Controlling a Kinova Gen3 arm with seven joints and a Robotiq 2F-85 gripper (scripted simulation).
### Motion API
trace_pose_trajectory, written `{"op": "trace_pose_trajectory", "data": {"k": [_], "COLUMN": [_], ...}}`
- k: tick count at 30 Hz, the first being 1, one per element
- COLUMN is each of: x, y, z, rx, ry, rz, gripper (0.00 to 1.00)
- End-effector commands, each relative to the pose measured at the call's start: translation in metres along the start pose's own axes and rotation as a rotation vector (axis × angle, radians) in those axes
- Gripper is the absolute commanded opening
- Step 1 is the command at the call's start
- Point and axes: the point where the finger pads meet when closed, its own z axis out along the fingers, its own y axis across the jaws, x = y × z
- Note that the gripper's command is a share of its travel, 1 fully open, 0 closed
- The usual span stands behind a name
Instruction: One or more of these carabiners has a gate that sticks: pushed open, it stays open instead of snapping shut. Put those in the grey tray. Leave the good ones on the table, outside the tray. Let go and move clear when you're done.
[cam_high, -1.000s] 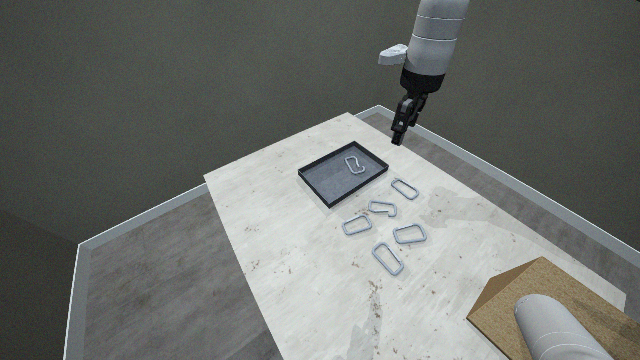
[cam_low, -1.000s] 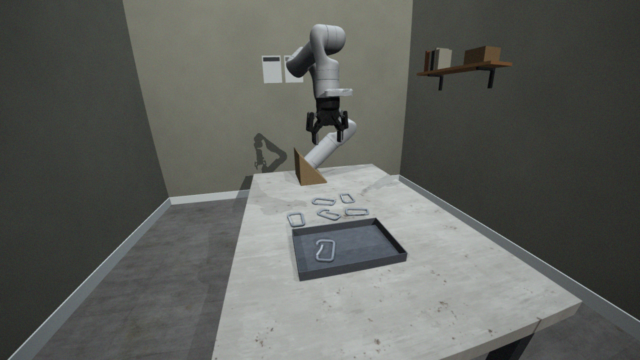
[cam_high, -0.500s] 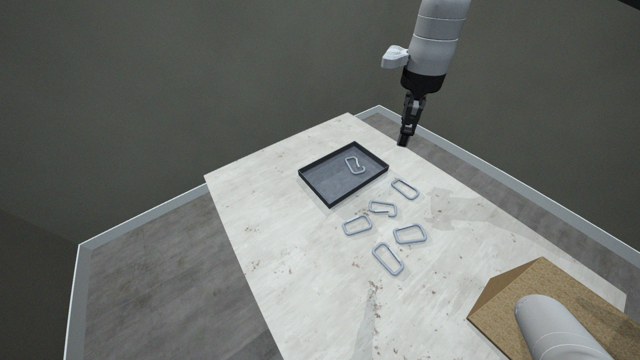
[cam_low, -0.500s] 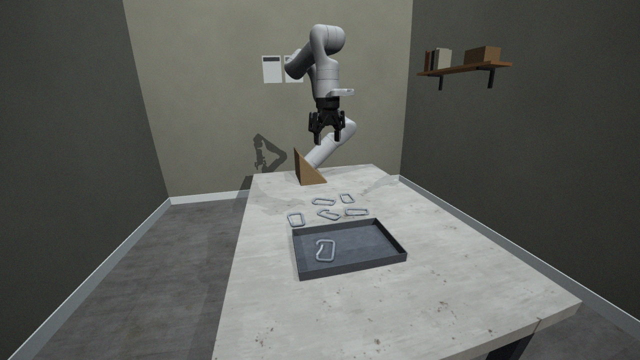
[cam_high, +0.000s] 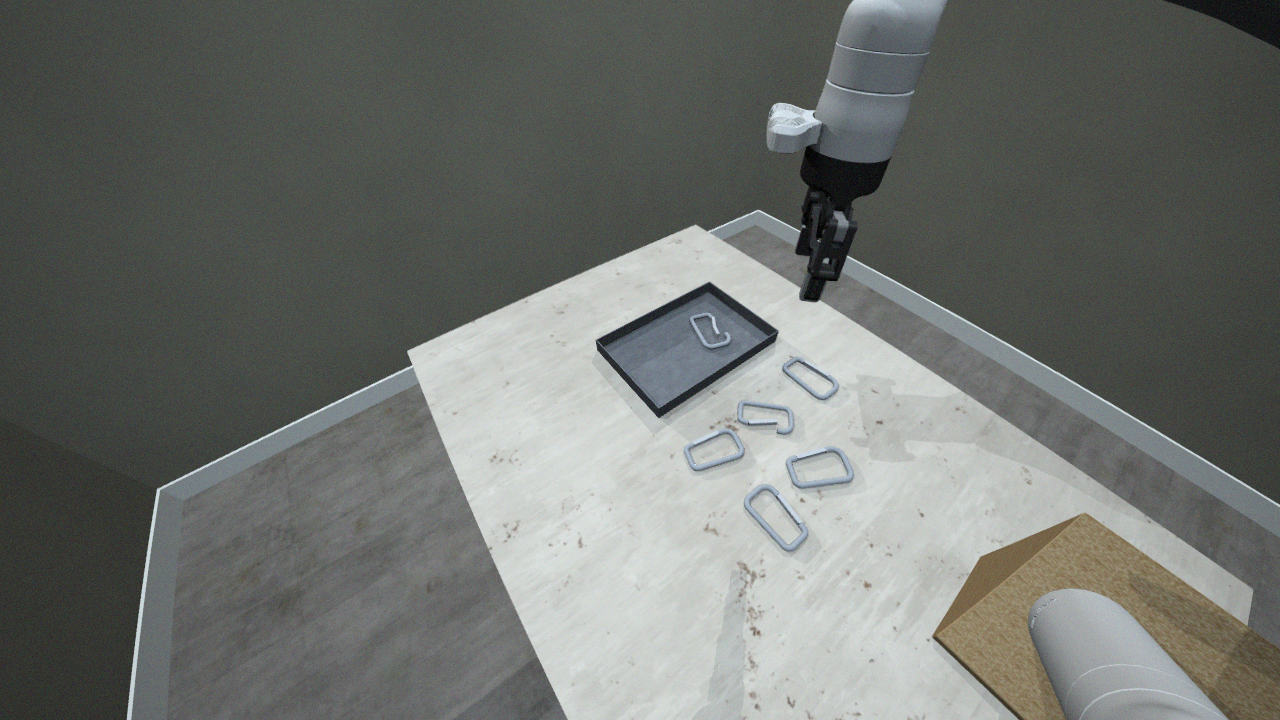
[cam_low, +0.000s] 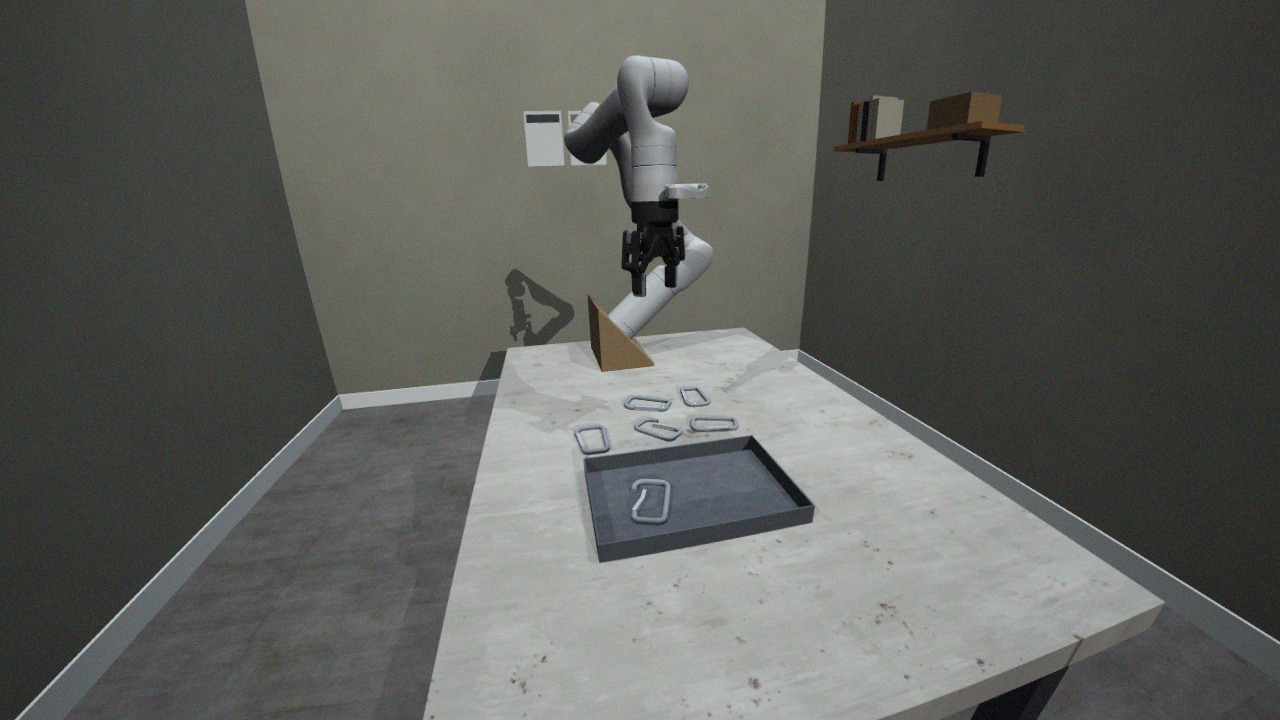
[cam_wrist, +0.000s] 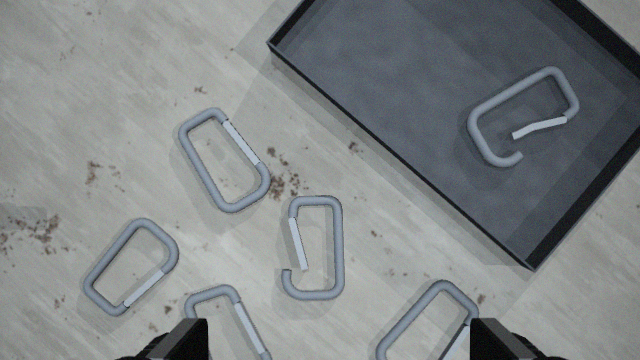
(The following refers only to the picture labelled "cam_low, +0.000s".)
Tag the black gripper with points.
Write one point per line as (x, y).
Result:
(654, 220)

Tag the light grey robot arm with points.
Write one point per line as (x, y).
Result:
(660, 84)

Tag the grey carabiner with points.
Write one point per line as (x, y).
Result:
(641, 501)
(647, 408)
(694, 404)
(714, 428)
(660, 426)
(592, 451)

